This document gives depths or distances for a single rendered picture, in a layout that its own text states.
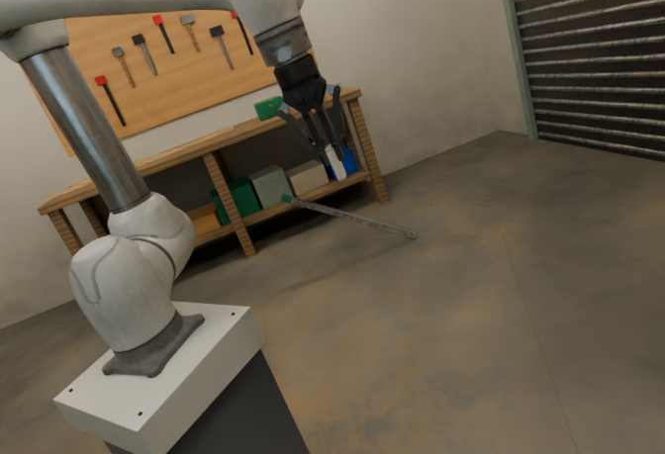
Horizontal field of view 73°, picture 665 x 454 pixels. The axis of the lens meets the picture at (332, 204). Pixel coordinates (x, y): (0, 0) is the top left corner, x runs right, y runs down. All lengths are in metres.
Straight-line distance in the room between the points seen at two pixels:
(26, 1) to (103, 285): 0.52
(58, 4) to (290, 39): 0.39
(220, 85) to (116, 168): 2.57
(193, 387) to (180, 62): 2.95
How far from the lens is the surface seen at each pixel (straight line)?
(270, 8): 0.78
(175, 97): 3.68
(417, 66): 4.01
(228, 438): 1.15
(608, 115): 3.30
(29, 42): 1.14
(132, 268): 1.03
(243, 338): 1.08
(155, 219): 1.16
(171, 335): 1.09
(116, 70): 3.74
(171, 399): 0.99
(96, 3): 0.94
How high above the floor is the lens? 1.19
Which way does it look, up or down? 19 degrees down
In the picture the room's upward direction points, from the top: 20 degrees counter-clockwise
